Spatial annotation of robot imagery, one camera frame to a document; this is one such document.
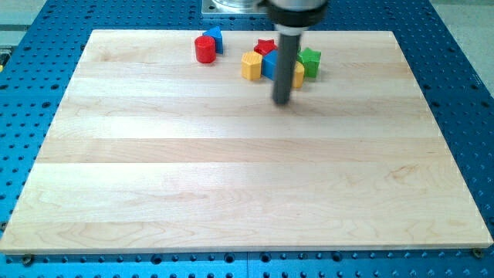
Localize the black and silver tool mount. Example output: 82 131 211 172
267 0 328 36

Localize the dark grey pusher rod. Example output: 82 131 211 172
272 33 301 105

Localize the blue cube block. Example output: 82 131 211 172
262 50 278 80

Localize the yellow half-round block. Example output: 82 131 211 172
292 61 305 89

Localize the red star block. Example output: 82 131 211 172
254 39 278 56

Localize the green star block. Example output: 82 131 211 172
297 47 321 78

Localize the yellow hexagon block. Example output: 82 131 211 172
241 51 263 81

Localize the blue triangle block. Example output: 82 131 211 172
202 26 224 54

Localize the red cylinder block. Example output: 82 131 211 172
195 36 216 63

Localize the light wooden board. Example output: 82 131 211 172
1 30 492 254

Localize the blue perforated table plate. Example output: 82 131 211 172
1 0 493 277

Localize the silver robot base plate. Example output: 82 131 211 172
201 0 267 16

